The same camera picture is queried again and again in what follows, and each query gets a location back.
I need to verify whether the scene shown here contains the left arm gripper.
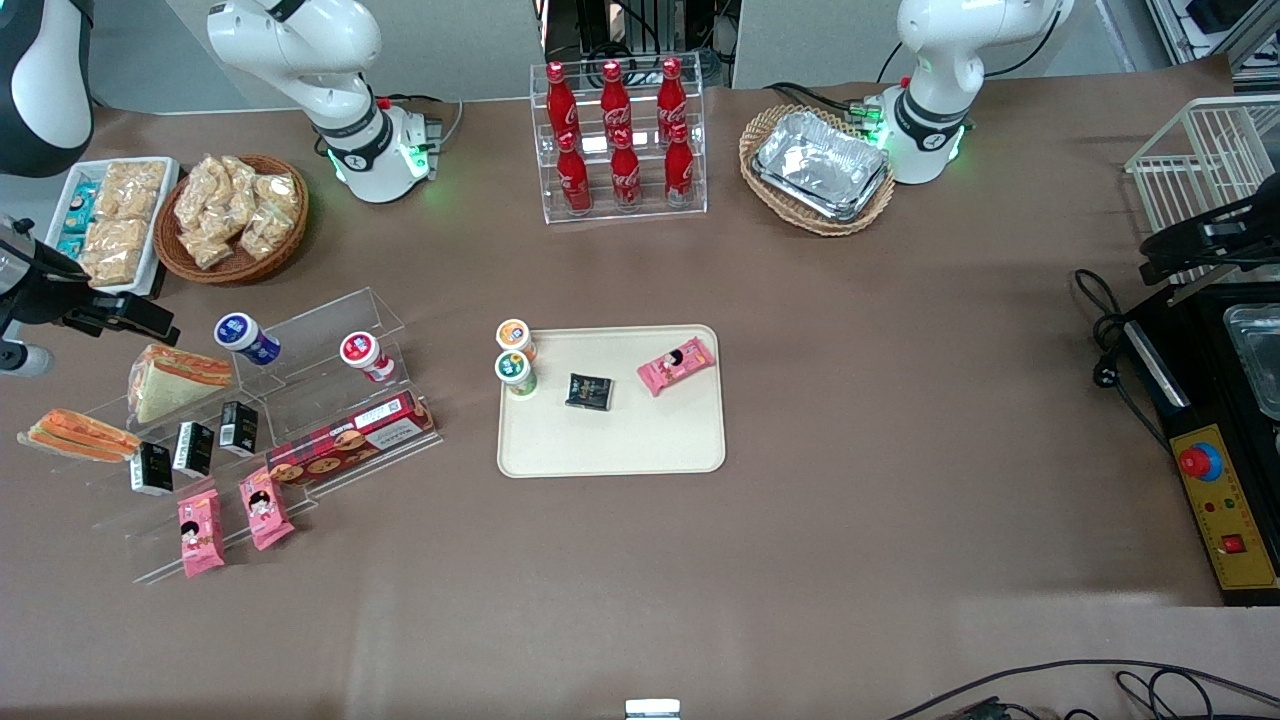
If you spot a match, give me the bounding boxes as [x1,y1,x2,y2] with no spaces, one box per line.
[1140,196,1280,287]

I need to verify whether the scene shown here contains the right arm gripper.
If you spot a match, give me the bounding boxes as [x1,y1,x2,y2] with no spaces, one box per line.
[0,220,182,347]

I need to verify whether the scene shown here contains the triangle sandwich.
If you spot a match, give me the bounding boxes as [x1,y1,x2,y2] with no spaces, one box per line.
[18,408,143,464]
[127,344,236,425]

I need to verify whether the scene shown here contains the aluminium foil tray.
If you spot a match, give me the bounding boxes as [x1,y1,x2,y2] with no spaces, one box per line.
[752,110,891,223]

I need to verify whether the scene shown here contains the beige plastic serving tray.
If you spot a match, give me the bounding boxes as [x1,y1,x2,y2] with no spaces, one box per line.
[497,324,727,478]

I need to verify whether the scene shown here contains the grey metal strip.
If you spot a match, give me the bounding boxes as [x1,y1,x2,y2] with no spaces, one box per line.
[1168,272,1233,306]

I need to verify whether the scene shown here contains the flat rice cracker pack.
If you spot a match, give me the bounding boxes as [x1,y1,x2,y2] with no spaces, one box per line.
[78,218,151,288]
[95,160,167,221]

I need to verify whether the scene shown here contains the white rectangular dish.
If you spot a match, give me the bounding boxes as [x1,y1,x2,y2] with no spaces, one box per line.
[45,157,181,298]

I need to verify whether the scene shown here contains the black sealing machine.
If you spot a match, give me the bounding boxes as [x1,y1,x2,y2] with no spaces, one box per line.
[1120,280,1280,608]

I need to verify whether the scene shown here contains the clear bag of crackers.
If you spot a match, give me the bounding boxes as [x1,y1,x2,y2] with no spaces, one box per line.
[250,172,301,216]
[175,160,233,233]
[180,225,236,271]
[222,155,263,206]
[238,205,296,261]

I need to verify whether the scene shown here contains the blue-lid yogurt cup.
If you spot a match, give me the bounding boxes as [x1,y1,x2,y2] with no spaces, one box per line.
[214,312,283,367]

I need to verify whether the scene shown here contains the dark brown wicker basket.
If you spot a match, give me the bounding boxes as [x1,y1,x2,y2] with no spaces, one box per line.
[154,153,310,286]

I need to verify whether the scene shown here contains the steel food container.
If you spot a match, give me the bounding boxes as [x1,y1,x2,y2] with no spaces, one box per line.
[1222,303,1280,421]

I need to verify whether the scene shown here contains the small black carton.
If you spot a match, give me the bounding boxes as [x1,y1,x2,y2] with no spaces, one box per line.
[129,441,175,497]
[218,400,260,458]
[173,421,215,478]

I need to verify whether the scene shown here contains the clear acrylic tiered shelf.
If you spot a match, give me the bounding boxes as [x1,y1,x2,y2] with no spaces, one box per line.
[18,287,446,586]

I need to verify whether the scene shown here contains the red emergency stop button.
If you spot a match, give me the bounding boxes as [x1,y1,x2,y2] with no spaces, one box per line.
[1178,441,1224,483]

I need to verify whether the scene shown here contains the pink snack pack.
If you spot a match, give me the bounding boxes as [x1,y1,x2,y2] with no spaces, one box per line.
[177,488,227,579]
[637,337,718,398]
[238,467,296,552]

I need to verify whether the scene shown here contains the red-lid yogurt cup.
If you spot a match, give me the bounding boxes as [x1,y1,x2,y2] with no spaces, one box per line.
[339,331,397,385]

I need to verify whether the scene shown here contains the red cookie box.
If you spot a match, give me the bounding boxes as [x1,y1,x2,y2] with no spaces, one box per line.
[266,391,438,489]

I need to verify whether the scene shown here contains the yellow control panel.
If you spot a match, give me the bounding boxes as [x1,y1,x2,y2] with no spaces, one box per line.
[1168,424,1279,593]

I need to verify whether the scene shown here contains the light tan wicker basket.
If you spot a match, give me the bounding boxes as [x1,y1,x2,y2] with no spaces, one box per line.
[739,104,897,237]

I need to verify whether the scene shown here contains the orange-lid cup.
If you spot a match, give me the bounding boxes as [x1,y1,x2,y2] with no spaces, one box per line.
[496,319,538,363]

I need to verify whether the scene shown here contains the green-lid cup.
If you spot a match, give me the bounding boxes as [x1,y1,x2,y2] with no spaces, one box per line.
[494,350,539,398]

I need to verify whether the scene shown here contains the black flat snack packet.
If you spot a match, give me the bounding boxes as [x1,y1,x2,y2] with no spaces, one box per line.
[564,372,614,412]

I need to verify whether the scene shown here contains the red cola bottle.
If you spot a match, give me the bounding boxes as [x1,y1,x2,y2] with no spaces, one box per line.
[556,132,593,214]
[545,62,581,141]
[656,57,689,136]
[599,61,633,141]
[610,130,643,211]
[664,125,696,208]

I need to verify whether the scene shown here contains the clear acrylic bottle rack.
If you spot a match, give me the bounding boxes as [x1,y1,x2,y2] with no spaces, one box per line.
[529,58,709,225]

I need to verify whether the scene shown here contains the black equipment rack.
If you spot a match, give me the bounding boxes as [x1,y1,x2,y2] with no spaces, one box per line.
[540,0,741,86]

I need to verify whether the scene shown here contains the silver metal bar handle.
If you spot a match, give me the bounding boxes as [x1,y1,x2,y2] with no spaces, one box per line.
[1125,320,1191,409]

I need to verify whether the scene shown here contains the white wire basket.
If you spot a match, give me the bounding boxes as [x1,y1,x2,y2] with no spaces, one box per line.
[1125,95,1280,291]

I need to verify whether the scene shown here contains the black power cable with plug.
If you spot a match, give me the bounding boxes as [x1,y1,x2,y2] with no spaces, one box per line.
[1072,268,1171,451]

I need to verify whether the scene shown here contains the aluminium frame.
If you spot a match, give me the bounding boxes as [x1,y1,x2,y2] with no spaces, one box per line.
[1145,0,1280,66]

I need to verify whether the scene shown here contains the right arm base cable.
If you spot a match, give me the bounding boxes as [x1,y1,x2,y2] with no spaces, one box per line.
[375,93,466,181]

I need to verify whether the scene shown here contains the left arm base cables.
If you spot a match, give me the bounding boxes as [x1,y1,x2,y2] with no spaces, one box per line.
[765,80,901,126]

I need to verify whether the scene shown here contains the long black cable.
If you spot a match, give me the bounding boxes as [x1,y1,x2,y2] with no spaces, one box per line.
[885,658,1280,720]

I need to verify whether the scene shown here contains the looped black cable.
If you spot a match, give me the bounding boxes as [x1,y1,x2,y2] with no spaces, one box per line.
[1115,668,1216,720]

